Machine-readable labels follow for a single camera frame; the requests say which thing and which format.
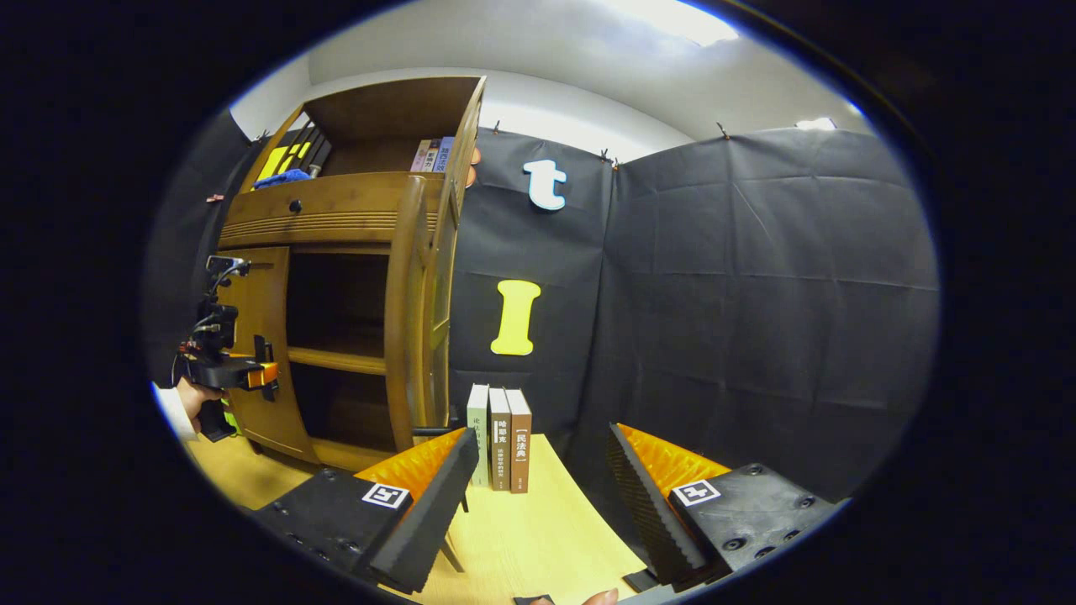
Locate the white and brown book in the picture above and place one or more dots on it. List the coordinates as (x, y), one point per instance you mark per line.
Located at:
(499, 441)

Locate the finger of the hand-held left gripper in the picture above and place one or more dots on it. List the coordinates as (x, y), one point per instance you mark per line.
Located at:
(267, 376)

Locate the dark brown book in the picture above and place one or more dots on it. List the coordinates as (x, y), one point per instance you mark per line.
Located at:
(432, 156)

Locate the pinkish book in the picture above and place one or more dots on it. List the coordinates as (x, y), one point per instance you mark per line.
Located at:
(419, 157)

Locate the blue towel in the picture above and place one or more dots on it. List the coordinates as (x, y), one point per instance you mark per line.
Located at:
(282, 179)

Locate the wooden double-door shoe cabinet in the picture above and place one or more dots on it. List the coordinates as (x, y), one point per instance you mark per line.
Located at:
(378, 109)

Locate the wooden cabinet door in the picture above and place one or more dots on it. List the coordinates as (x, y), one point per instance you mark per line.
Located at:
(408, 319)
(261, 302)

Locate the pale green book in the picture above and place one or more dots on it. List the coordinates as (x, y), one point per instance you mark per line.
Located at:
(477, 437)

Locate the ceiling light panel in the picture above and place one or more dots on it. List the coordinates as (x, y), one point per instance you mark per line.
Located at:
(672, 21)
(815, 123)

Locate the wooden inner cabinet shelf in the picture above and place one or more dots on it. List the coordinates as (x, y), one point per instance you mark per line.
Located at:
(336, 360)

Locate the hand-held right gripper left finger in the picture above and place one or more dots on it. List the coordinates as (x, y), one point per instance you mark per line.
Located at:
(441, 504)

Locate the wooden cabinet drawer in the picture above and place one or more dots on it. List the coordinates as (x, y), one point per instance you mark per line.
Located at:
(353, 202)

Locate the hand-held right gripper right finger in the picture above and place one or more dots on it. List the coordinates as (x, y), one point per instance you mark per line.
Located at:
(647, 512)

